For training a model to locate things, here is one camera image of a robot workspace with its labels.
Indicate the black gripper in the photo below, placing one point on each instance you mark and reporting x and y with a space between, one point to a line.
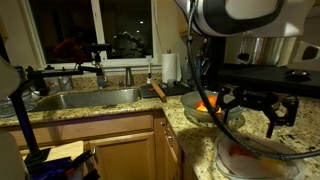
255 96

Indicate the red apple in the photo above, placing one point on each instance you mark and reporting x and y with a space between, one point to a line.
240 151

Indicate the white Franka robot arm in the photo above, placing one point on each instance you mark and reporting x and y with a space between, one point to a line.
250 8

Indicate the clear glass bowl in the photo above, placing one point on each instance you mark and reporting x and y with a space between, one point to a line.
191 106

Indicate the large orange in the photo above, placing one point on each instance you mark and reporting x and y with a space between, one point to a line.
212 100

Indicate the yellowish orange fruit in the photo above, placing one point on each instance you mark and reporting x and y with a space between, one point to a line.
203 109

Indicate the red tomato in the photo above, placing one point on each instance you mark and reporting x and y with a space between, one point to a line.
200 104

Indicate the black countertop appliance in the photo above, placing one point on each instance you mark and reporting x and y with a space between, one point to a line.
218 53

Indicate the clear spray bottle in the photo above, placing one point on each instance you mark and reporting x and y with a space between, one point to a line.
186 71

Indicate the black flat tray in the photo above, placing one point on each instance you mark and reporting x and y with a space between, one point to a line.
176 90

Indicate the white paper towel roll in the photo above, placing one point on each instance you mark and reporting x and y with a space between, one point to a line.
170 68

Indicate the wooden rolling pin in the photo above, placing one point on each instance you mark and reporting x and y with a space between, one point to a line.
159 91

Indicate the white dish brush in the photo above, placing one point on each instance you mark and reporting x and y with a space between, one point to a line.
149 71

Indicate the stainless soap dispenser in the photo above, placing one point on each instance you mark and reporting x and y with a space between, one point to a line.
129 78

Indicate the light wood base cabinet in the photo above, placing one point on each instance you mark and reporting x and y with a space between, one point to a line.
123 156

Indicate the stainless steel faucet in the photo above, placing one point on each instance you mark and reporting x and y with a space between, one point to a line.
101 81

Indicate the stainless steel sink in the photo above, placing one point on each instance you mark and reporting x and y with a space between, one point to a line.
86 99

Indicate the white framed window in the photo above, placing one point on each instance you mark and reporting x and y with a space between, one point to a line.
95 30

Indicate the grey metal cup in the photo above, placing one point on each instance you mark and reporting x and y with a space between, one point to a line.
65 83

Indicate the dark blue bag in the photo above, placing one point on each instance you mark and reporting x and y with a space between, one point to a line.
50 171

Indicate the clear glass dish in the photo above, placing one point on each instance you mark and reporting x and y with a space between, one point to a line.
6 108

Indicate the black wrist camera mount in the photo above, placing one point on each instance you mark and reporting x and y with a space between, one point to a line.
260 78

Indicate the black stereo camera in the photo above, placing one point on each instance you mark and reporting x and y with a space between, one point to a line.
100 47

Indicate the black camera stand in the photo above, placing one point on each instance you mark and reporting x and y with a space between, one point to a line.
22 116

